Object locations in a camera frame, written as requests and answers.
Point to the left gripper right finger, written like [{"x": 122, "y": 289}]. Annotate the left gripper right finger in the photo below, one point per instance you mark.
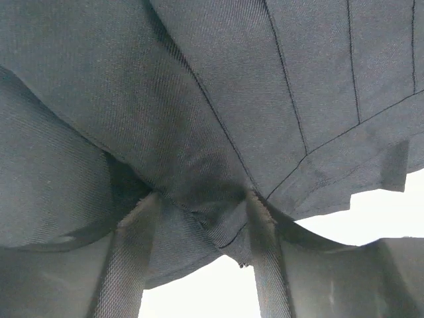
[{"x": 301, "y": 274}]

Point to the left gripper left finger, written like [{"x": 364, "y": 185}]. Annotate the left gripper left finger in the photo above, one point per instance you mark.
[{"x": 103, "y": 279}]

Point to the black skirt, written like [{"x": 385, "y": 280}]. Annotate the black skirt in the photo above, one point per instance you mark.
[{"x": 307, "y": 102}]

